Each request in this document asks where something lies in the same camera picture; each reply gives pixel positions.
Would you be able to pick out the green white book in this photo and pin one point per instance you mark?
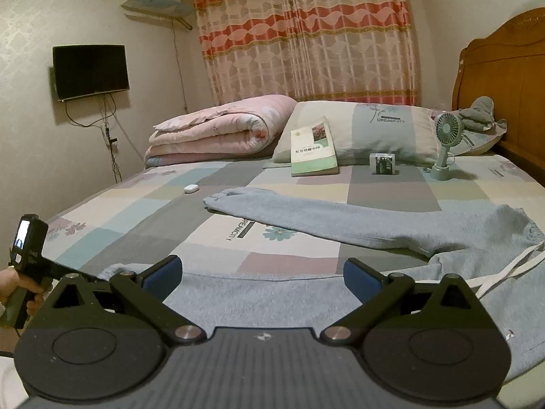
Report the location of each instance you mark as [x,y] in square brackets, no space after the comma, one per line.
[313,149]

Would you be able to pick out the wooden headboard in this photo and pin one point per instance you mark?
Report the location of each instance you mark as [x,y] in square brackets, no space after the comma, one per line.
[511,72]

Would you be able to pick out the red beige patterned curtain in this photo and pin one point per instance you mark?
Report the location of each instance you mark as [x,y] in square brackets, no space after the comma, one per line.
[306,30]

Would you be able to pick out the grey sweatpants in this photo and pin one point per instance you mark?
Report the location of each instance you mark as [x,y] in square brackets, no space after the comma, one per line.
[340,221]

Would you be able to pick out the black wall television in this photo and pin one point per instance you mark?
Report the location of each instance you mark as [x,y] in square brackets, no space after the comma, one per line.
[91,72]

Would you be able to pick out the green handheld fan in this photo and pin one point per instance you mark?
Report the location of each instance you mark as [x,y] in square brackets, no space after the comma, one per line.
[448,130]

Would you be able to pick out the person's left hand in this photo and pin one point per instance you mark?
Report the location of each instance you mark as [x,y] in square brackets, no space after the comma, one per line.
[12,281]

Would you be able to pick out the person's white fluffy robe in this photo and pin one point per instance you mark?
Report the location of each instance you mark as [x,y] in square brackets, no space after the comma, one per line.
[10,383]

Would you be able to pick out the folded pink quilt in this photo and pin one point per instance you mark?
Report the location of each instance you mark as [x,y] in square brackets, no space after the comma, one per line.
[221,132]

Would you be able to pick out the small white green packet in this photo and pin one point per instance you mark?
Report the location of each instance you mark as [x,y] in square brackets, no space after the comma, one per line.
[383,164]

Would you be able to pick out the patchwork flower bed sheet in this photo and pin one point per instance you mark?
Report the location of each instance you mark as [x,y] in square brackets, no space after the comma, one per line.
[191,238]

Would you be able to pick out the grey-green crumpled cloth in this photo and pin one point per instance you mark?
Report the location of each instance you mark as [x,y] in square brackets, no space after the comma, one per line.
[479,113]

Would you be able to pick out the white earbud case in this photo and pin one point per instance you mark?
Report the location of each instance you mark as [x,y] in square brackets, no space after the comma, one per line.
[191,188]

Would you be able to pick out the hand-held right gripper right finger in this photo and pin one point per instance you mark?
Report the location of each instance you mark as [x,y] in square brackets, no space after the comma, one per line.
[362,275]

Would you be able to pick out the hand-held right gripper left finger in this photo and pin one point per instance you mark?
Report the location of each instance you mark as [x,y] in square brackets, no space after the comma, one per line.
[164,272]

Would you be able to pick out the patchwork pillow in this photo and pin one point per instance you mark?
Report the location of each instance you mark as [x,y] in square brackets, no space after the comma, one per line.
[485,140]
[383,136]

